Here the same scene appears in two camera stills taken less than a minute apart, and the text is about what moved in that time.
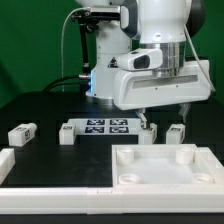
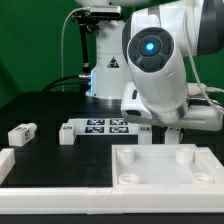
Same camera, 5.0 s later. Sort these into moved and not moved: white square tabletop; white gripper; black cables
Moved: white gripper
Not moved: black cables; white square tabletop
